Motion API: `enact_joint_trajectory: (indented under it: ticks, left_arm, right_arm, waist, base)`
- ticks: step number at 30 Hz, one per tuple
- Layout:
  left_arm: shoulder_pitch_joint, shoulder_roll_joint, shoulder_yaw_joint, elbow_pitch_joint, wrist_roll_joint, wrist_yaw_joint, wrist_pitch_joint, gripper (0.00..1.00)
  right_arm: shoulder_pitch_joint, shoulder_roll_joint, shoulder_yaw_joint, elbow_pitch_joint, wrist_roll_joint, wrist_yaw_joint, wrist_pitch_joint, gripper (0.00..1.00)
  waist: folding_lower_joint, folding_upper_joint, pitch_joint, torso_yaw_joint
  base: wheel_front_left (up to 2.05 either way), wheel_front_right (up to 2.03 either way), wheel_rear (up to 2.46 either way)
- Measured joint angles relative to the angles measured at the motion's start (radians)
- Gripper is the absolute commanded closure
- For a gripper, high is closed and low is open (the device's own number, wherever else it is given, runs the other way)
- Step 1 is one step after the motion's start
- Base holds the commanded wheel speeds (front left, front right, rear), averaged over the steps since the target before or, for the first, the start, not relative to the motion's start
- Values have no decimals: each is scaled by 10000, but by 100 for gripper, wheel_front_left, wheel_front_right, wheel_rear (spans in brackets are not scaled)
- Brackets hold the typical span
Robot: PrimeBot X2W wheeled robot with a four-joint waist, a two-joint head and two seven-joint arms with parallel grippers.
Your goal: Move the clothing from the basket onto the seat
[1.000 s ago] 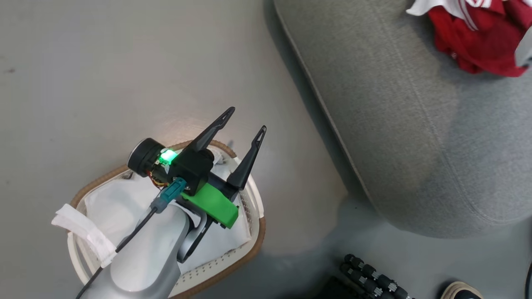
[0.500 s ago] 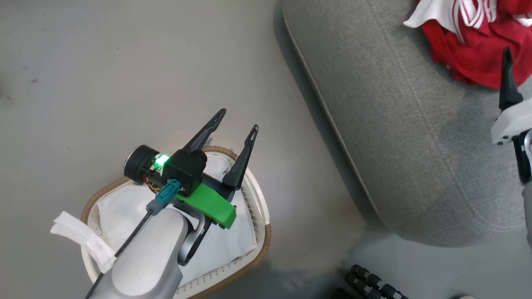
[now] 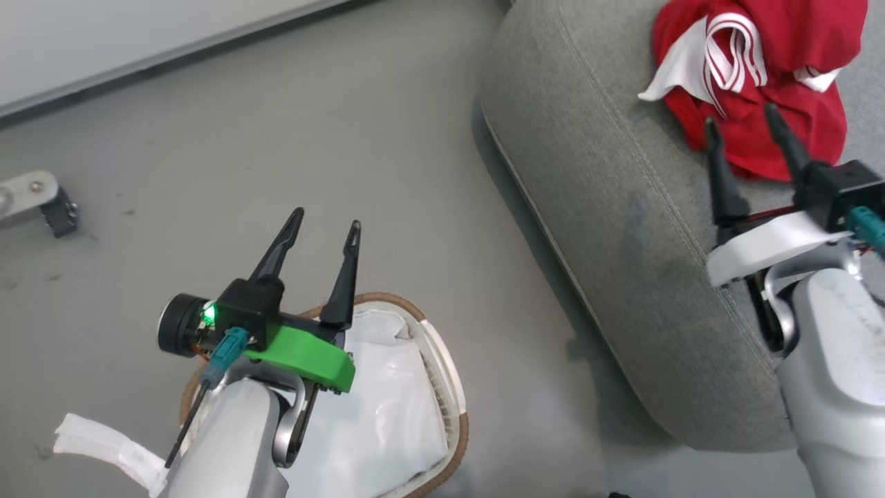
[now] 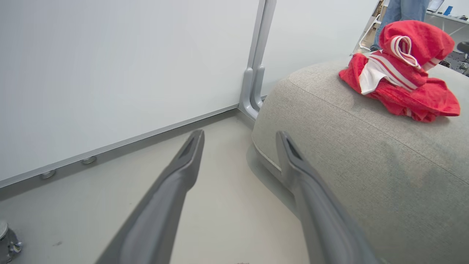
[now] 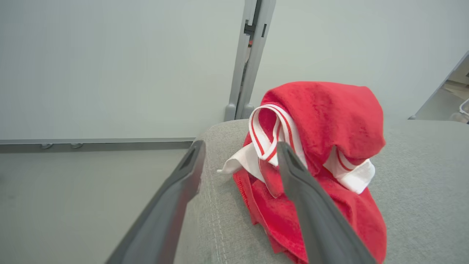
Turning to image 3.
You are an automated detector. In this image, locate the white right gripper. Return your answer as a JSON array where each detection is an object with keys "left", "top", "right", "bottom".
[{"left": 705, "top": 103, "right": 855, "bottom": 288}]

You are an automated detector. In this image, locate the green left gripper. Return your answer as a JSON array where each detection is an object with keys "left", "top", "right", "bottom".
[{"left": 244, "top": 207, "right": 362, "bottom": 395}]

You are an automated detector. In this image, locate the red and white garment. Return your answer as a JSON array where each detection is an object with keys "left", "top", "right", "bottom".
[{"left": 637, "top": 0, "right": 868, "bottom": 182}]

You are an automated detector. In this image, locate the grey fabric sofa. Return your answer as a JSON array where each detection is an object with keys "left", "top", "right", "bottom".
[{"left": 479, "top": 0, "right": 885, "bottom": 454}]

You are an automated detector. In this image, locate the white basket liner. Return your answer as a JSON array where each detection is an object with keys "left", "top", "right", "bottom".
[{"left": 277, "top": 297, "right": 460, "bottom": 498}]

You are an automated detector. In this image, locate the brown wicker laundry basket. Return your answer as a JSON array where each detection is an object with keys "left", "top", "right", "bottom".
[{"left": 178, "top": 292, "right": 469, "bottom": 498}]

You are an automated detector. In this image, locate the black caster wheel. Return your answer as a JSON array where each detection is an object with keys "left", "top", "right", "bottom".
[{"left": 41, "top": 187, "right": 79, "bottom": 239}]

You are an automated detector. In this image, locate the black cable with teal plug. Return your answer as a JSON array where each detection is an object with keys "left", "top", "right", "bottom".
[
  {"left": 845, "top": 205, "right": 885, "bottom": 251},
  {"left": 165, "top": 326, "right": 250, "bottom": 469}
]

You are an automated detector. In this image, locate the white fabric strap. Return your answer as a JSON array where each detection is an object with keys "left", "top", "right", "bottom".
[{"left": 53, "top": 412, "right": 171, "bottom": 496}]

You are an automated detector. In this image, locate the silver metal frame foot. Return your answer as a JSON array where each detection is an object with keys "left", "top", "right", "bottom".
[{"left": 0, "top": 169, "right": 59, "bottom": 223}]

